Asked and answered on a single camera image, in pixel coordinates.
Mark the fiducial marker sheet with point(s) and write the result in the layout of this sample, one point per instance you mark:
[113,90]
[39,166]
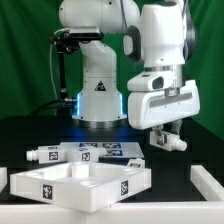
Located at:
[114,149]

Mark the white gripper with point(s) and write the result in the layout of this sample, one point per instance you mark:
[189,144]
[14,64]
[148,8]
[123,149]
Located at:
[146,110]

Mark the white square tabletop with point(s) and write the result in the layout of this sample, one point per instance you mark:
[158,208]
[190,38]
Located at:
[82,186]

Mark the green backdrop curtain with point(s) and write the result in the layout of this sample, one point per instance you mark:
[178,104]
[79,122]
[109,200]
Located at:
[25,77]

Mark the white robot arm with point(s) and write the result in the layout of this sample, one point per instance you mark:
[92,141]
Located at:
[161,37]

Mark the black mounted camera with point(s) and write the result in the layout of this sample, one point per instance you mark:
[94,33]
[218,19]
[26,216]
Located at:
[67,40]

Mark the white front rail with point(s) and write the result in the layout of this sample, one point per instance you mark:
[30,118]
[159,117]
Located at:
[121,213]

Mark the white left bracket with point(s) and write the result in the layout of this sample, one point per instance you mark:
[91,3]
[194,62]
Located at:
[3,178]

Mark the white right bracket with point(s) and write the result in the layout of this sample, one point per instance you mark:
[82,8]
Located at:
[206,184]

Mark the white bracket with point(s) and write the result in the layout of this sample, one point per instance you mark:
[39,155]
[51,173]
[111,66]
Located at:
[206,184]
[3,178]

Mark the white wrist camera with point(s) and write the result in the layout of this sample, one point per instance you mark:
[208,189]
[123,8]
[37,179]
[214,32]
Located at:
[149,81]

